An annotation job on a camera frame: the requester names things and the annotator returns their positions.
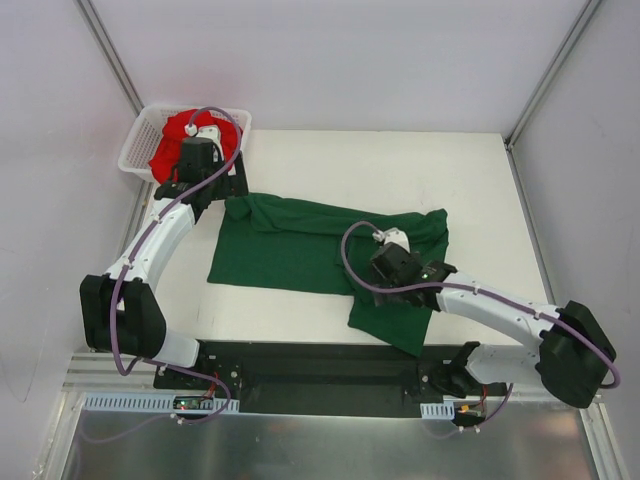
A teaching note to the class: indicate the right aluminium corner post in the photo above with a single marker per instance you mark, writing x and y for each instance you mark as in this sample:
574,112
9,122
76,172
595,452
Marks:
577,29

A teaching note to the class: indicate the red t shirt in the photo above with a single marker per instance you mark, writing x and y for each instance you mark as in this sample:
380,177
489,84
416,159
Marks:
168,151

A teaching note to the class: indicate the right slotted cable duct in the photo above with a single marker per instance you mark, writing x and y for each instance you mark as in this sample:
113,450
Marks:
444,411

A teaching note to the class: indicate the left aluminium corner post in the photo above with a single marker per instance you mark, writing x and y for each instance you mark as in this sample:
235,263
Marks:
107,47

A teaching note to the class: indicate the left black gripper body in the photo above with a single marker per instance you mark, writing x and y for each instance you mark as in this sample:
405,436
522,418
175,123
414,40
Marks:
236,181

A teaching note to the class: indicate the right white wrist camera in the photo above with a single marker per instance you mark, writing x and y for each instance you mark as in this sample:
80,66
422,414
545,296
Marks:
392,236

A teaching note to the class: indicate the white plastic basket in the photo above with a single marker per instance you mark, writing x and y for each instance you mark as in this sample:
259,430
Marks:
146,133

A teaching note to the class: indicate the aluminium corner post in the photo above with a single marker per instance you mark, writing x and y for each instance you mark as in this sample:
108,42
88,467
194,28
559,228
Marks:
107,47
577,29

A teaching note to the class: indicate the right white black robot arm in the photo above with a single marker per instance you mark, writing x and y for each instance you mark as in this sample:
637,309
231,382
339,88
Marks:
562,349

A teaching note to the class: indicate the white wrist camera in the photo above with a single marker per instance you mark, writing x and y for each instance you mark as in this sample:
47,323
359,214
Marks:
210,132
392,236

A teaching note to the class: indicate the green t shirt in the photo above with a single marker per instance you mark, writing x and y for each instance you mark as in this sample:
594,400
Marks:
267,241

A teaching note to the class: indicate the left slotted cable duct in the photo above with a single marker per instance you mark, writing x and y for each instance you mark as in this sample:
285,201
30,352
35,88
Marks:
158,403

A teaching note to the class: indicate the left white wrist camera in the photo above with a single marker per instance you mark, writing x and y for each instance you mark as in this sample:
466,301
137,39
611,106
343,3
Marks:
210,132

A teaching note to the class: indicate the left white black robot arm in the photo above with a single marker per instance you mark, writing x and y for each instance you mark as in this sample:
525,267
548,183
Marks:
119,309

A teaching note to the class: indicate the slotted cable duct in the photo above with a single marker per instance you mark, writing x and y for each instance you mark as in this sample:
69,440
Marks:
444,411
158,403

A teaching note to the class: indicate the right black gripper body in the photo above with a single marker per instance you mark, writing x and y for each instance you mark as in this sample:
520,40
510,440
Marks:
382,297

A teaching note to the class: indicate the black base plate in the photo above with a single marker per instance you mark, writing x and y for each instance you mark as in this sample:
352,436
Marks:
348,402

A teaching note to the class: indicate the aluminium rail frame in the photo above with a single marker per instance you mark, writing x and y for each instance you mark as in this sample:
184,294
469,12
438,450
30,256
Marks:
100,370

